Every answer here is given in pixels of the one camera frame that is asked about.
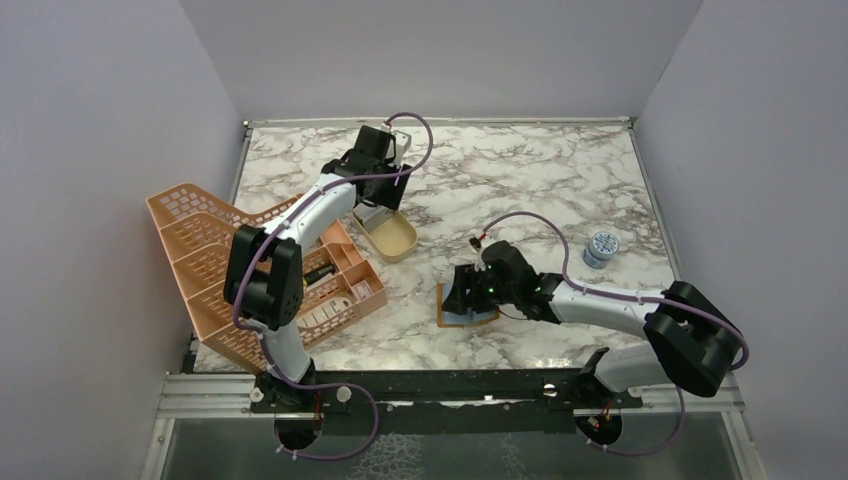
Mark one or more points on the blue white small jar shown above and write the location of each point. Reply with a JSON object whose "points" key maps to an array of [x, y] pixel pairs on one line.
{"points": [[600, 249]]}

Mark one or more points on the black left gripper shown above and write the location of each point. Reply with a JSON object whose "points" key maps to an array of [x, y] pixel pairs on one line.
{"points": [[392, 196]]}

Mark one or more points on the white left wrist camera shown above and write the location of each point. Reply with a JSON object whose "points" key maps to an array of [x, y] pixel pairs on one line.
{"points": [[398, 145]]}

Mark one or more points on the beige oval plastic tray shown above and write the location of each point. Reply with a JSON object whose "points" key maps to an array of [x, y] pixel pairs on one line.
{"points": [[395, 240]]}

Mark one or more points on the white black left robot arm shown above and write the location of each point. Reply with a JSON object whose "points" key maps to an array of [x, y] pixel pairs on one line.
{"points": [[264, 281]]}

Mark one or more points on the stack of grey cards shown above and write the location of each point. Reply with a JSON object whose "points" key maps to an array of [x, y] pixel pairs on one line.
{"points": [[372, 218]]}

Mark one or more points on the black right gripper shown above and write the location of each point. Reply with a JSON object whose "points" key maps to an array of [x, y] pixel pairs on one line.
{"points": [[458, 299]]}

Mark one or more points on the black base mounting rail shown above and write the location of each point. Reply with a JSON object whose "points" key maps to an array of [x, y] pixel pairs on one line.
{"points": [[433, 402]]}

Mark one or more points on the aluminium table frame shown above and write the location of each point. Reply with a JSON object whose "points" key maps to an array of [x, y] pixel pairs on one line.
{"points": [[549, 187]]}

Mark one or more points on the yellow leather card holder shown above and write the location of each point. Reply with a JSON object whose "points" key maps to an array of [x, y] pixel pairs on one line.
{"points": [[470, 319]]}

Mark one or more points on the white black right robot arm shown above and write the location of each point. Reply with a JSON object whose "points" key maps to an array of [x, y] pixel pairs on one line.
{"points": [[687, 341]]}

